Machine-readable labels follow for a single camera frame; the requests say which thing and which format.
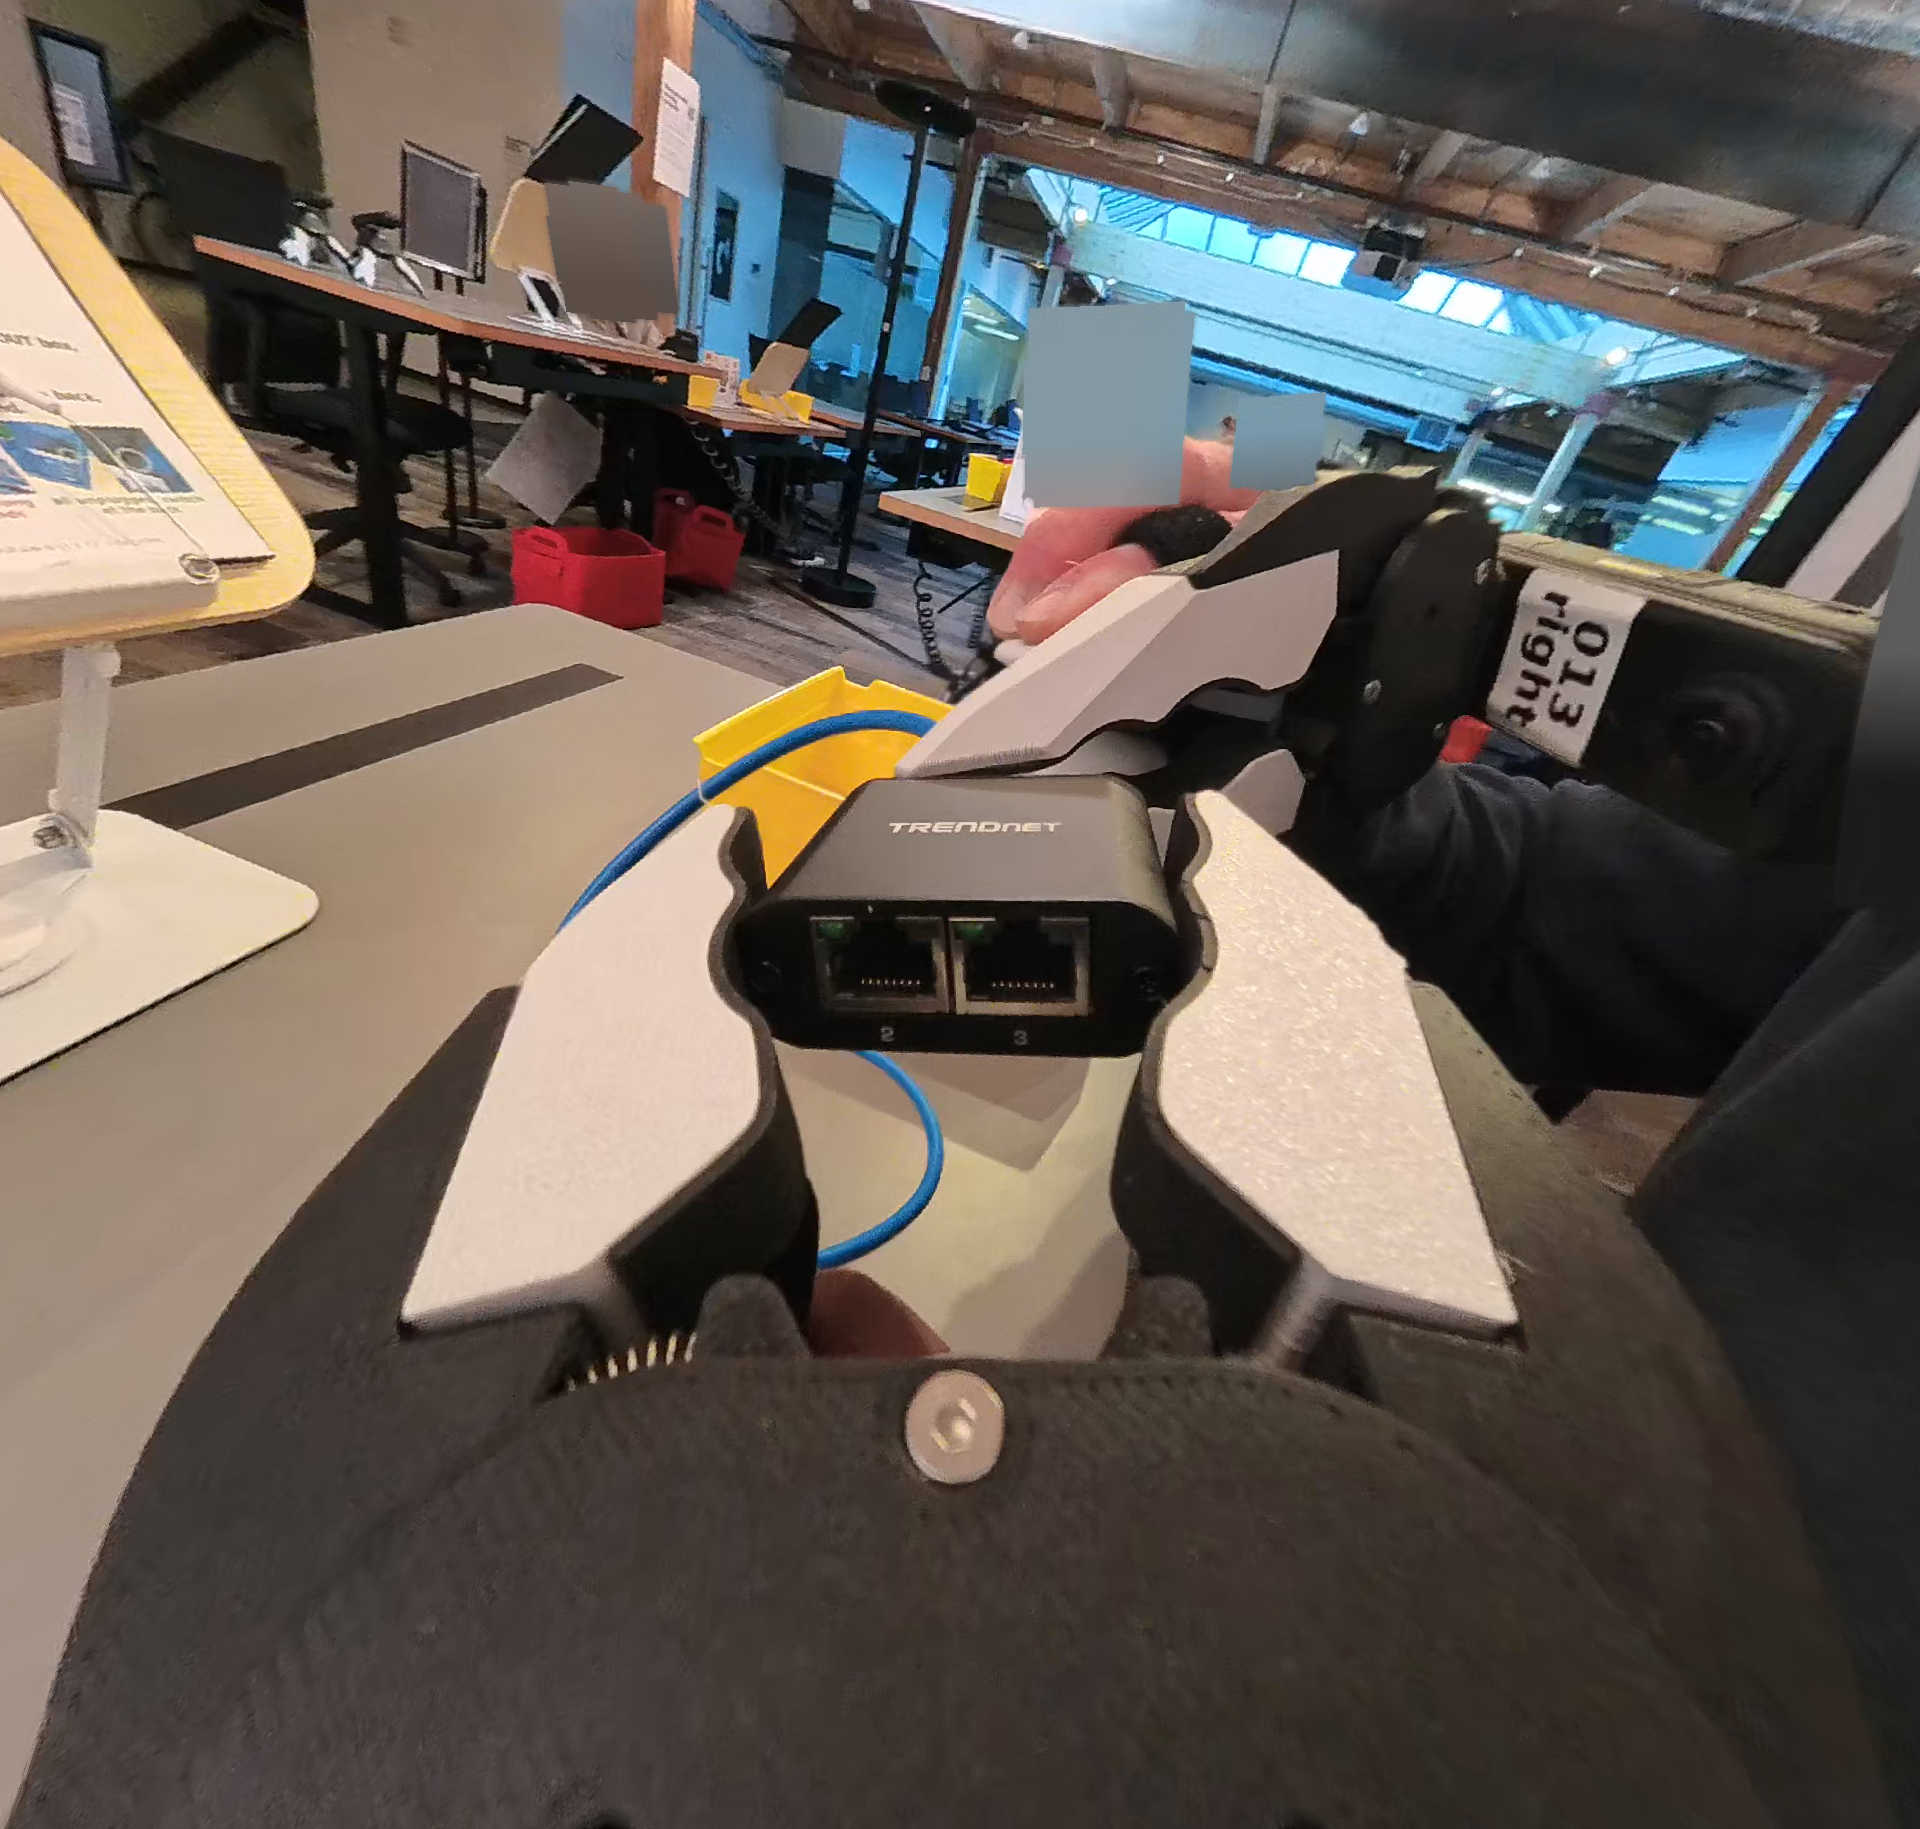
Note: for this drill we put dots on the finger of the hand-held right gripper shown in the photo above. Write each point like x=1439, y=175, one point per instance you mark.
x=1080, y=676
x=1271, y=795

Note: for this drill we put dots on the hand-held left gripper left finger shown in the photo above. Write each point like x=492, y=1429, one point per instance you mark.
x=601, y=1110

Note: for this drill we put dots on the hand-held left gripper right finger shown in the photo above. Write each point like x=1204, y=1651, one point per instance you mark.
x=1320, y=1110

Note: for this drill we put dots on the black network switch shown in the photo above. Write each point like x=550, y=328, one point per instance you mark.
x=960, y=855

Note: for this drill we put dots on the yellow plastic bin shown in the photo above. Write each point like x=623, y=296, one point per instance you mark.
x=780, y=795

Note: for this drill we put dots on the person's right forearm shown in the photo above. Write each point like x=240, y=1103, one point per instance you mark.
x=1575, y=931

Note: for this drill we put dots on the person's right hand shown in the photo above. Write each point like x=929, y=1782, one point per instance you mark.
x=1050, y=585

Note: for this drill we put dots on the small yellow bin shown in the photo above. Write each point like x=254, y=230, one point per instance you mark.
x=990, y=478
x=780, y=404

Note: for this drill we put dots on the red plastic bin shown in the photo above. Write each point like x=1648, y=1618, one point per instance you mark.
x=586, y=585
x=706, y=532

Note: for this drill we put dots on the black tape strip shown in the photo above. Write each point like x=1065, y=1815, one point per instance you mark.
x=376, y=742

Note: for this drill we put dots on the black floor lamp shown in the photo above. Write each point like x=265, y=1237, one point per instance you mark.
x=922, y=99

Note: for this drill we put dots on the clear acrylic stand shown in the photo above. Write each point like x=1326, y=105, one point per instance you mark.
x=83, y=721

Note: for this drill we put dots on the wooden board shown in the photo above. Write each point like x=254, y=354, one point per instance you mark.
x=150, y=611

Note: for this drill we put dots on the black office chair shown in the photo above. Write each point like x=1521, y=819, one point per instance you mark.
x=390, y=426

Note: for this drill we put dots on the long wooden desk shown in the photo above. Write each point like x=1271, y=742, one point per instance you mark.
x=450, y=310

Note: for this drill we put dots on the grey computer monitor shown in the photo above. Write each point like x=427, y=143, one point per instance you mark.
x=441, y=218

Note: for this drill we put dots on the printed instruction sheet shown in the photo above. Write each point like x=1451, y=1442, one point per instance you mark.
x=76, y=404

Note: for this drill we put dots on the black framed wall picture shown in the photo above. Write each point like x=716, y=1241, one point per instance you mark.
x=83, y=112

